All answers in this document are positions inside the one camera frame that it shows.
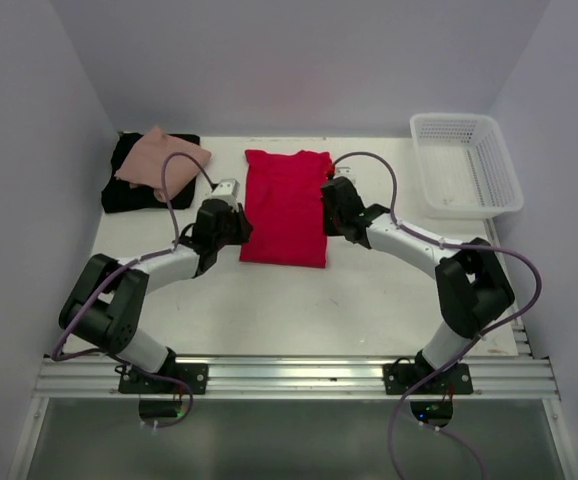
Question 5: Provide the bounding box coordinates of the aluminium rail frame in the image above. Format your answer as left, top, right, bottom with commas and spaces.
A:
8, 323, 578, 479

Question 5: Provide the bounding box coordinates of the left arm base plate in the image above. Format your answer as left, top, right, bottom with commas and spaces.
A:
114, 361, 209, 395

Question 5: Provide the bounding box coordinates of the red t shirt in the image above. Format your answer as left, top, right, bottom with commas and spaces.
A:
240, 149, 333, 269

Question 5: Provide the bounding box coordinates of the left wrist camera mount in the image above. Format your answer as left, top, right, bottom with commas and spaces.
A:
209, 178, 240, 210

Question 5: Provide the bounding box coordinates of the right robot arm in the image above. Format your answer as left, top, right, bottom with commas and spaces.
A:
321, 176, 515, 393

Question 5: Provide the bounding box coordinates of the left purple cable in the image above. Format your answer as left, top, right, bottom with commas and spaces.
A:
51, 152, 220, 429

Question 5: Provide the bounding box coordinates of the white plastic basket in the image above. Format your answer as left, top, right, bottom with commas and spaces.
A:
410, 113, 524, 220

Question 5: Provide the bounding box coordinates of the folded pink t shirt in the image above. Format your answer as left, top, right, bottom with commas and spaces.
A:
115, 126, 212, 203

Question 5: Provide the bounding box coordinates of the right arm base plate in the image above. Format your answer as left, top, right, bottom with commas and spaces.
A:
382, 355, 474, 395

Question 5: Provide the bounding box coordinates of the folded black t shirt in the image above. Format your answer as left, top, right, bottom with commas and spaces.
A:
101, 132, 201, 214

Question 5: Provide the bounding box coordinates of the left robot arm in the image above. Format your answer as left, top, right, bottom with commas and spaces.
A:
52, 198, 253, 393

